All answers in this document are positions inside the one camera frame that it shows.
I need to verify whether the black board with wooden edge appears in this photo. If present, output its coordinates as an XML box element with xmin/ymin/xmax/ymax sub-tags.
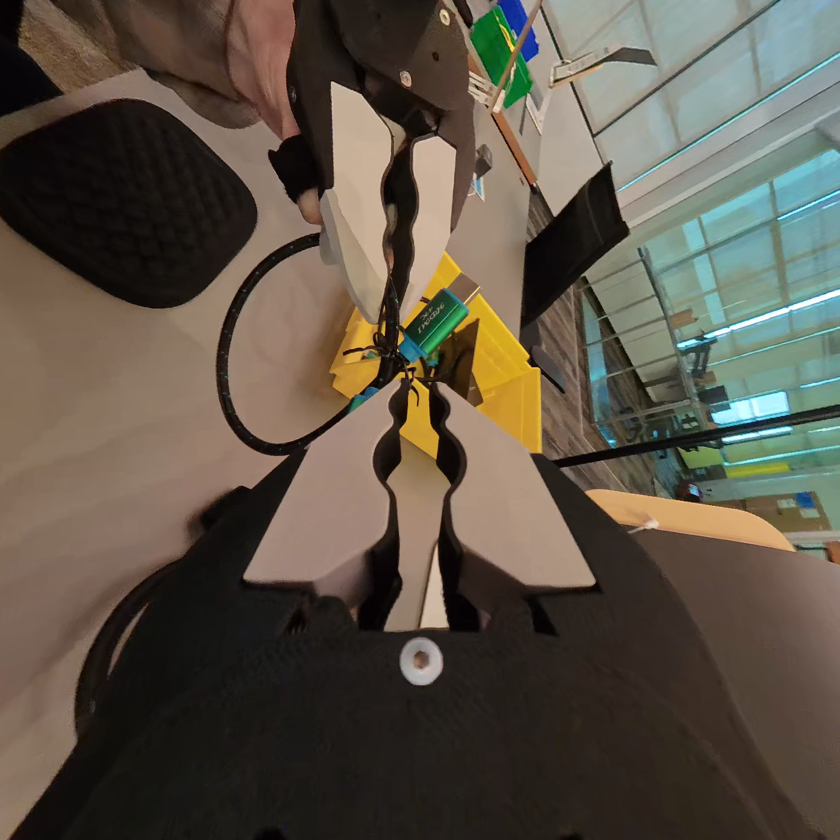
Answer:
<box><xmin>584</xmin><ymin>489</ymin><xmax>840</xmax><ymax>840</ymax></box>

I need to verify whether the green plastic bin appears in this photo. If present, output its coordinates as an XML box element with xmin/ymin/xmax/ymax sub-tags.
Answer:
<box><xmin>473</xmin><ymin>7</ymin><xmax>534</xmax><ymax>106</ymax></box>

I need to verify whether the black braided hdmi cable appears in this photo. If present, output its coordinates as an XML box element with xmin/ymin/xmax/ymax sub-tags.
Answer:
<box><xmin>217</xmin><ymin>234</ymin><xmax>484</xmax><ymax>458</ymax></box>

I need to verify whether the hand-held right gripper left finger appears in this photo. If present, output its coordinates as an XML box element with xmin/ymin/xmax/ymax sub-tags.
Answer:
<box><xmin>242</xmin><ymin>385</ymin><xmax>405</xmax><ymax>628</ymax></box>

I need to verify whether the black office chair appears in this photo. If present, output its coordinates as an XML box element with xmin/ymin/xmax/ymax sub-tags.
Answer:
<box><xmin>523</xmin><ymin>161</ymin><xmax>631</xmax><ymax>329</ymax></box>

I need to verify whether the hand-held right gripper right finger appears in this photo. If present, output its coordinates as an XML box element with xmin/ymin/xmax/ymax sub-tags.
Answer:
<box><xmin>436</xmin><ymin>384</ymin><xmax>601</xmax><ymax>628</ymax></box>

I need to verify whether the person's left hand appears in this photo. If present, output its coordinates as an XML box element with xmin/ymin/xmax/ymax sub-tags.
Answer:
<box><xmin>224</xmin><ymin>0</ymin><xmax>303</xmax><ymax>145</ymax></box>

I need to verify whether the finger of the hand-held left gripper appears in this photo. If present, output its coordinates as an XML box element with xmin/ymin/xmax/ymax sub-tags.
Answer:
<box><xmin>389</xmin><ymin>122</ymin><xmax>463</xmax><ymax>319</ymax></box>
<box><xmin>318</xmin><ymin>79</ymin><xmax>397</xmax><ymax>312</ymax></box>

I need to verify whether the person's left forearm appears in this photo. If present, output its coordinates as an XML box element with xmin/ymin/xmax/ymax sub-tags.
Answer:
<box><xmin>125</xmin><ymin>0</ymin><xmax>263</xmax><ymax>132</ymax></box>

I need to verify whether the black textured pad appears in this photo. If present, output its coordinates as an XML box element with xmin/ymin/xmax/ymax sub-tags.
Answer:
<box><xmin>0</xmin><ymin>99</ymin><xmax>259</xmax><ymax>309</ymax></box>

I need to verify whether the yellow plastic bin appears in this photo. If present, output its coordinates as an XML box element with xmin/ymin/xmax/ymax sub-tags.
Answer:
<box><xmin>329</xmin><ymin>256</ymin><xmax>546</xmax><ymax>454</ymax></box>

